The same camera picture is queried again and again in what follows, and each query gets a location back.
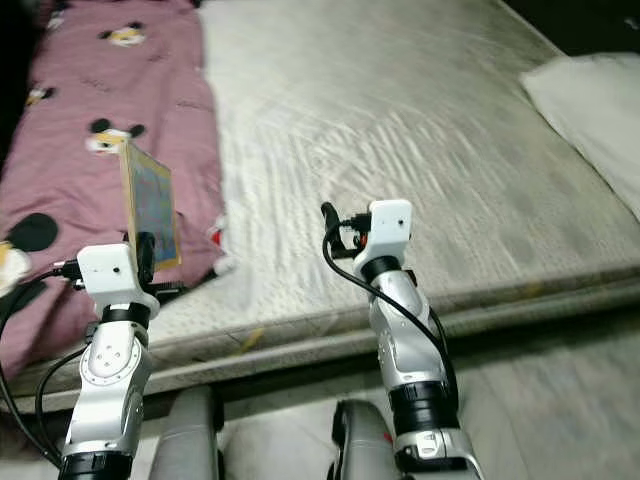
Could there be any colourful picture book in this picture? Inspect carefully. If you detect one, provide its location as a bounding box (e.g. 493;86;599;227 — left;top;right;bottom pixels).
118;140;183;273

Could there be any pink cartoon mouse blanket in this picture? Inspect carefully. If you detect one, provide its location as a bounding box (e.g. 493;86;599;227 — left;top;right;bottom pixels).
0;0;231;381

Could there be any cream pillow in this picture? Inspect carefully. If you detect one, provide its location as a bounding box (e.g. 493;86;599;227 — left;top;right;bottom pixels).
520;52;640;221

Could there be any white quilted mattress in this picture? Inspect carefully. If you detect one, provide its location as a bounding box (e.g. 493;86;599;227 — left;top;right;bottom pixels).
15;0;640;401

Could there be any silver robot left leg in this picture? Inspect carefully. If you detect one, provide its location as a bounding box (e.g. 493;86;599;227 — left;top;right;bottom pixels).
155;385;226;480

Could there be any silver robot leg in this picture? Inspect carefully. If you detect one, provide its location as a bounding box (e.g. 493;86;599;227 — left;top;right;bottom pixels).
155;385;226;480
330;400;396;480

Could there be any silver robot right leg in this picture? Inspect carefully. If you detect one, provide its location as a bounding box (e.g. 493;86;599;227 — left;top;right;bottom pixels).
330;400;396;480

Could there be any black tufted headboard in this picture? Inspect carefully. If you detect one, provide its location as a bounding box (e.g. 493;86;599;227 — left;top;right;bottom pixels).
500;0;640;56

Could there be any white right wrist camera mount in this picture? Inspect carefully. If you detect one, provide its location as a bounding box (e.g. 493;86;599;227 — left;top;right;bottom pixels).
365;198;414;279

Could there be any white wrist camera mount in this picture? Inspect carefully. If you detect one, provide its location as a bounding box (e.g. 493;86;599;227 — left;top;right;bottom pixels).
77;243;158;321
365;198;414;279

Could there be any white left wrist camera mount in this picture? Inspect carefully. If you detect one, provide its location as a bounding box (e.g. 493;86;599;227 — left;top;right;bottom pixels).
77;243;158;321

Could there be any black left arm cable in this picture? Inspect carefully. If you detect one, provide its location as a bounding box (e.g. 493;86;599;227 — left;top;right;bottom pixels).
35;345;91;466
0;262;83;471

